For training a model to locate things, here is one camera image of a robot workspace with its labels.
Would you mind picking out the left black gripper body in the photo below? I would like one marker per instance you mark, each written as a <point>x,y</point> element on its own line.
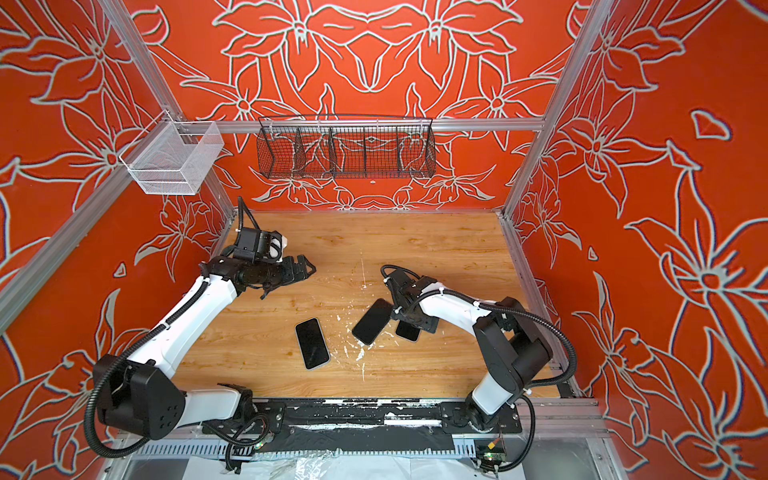
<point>275,273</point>

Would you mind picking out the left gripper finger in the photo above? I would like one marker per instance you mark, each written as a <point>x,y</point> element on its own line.
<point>300,276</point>
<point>303,266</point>

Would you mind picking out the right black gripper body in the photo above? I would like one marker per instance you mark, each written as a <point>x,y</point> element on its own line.
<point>400,314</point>

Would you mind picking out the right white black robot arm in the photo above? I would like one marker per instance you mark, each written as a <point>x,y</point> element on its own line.
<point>510,342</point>

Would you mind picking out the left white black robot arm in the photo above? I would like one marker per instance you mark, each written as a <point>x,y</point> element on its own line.
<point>134,391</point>

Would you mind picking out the middle black phone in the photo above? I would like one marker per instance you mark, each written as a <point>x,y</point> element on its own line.
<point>373,322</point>

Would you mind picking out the black phone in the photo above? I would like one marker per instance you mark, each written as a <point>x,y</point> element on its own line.
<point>312,344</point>
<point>373,322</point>

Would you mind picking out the left black phone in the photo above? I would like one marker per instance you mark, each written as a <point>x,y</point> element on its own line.
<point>312,344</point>

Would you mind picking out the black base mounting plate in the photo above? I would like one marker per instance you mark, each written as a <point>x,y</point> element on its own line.
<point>368,426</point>

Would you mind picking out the clear plastic bin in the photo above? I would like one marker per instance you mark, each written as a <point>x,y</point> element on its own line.
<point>173,158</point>

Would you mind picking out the small green circuit board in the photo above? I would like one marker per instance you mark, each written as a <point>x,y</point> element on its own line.
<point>490,456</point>

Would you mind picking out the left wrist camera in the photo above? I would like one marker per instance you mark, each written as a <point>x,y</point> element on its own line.
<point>255,245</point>

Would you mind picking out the black wire basket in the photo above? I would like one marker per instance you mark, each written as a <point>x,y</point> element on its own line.
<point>346,147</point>

